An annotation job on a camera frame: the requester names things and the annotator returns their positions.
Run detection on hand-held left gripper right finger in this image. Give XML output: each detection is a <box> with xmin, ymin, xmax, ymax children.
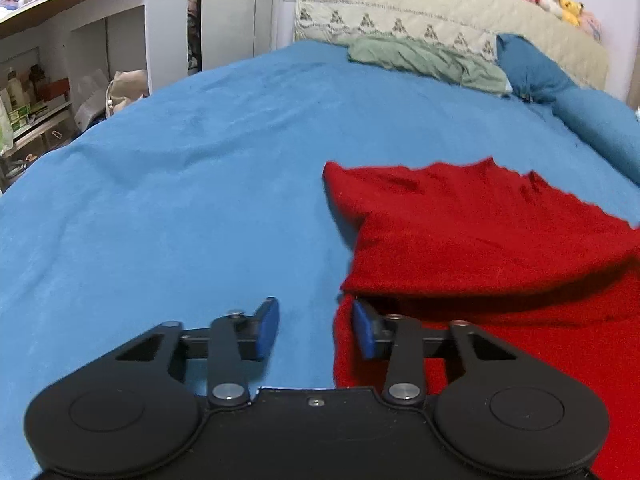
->
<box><xmin>351</xmin><ymin>299</ymin><xmax>519</xmax><ymax>407</ymax></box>

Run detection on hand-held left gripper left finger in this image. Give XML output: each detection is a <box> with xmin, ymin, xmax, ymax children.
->
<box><xmin>115</xmin><ymin>297</ymin><xmax>281</xmax><ymax>409</ymax></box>

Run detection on red knit garment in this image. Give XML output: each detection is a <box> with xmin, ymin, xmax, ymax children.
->
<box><xmin>322</xmin><ymin>157</ymin><xmax>640</xmax><ymax>480</ymax></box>

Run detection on blue bed sheet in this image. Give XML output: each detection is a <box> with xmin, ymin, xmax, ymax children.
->
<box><xmin>0</xmin><ymin>40</ymin><xmax>640</xmax><ymax>480</ymax></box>

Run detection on green crumpled cloth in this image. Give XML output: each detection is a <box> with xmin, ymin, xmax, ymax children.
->
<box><xmin>347</xmin><ymin>35</ymin><xmax>512</xmax><ymax>97</ymax></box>

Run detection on beige cloth bag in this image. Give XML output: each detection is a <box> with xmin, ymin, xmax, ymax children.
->
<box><xmin>106</xmin><ymin>69</ymin><xmax>150</xmax><ymax>113</ymax></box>

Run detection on clear plastic bag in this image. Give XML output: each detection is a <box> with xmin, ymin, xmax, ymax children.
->
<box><xmin>72</xmin><ymin>75</ymin><xmax>111</xmax><ymax>133</ymax></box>

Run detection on blue pillow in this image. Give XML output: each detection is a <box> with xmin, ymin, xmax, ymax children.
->
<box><xmin>495</xmin><ymin>33</ymin><xmax>577</xmax><ymax>106</ymax></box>
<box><xmin>551</xmin><ymin>87</ymin><xmax>640</xmax><ymax>186</ymax></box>

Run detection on white wardrobe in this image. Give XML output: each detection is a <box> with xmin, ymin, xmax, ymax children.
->
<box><xmin>200</xmin><ymin>0</ymin><xmax>277</xmax><ymax>72</ymax></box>

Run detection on green boxes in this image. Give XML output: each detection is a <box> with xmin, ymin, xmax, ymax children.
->
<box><xmin>9</xmin><ymin>102</ymin><xmax>48</xmax><ymax>133</ymax></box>

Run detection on beige quilted headboard cover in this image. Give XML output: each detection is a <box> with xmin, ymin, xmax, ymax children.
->
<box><xmin>292</xmin><ymin>0</ymin><xmax>611</xmax><ymax>93</ymax></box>

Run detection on white shelf unit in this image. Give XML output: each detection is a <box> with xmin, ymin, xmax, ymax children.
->
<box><xmin>0</xmin><ymin>0</ymin><xmax>192</xmax><ymax>192</ymax></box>

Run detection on white lotion bottle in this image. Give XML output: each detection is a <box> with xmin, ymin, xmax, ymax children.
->
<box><xmin>6</xmin><ymin>67</ymin><xmax>27</xmax><ymax>111</ymax></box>

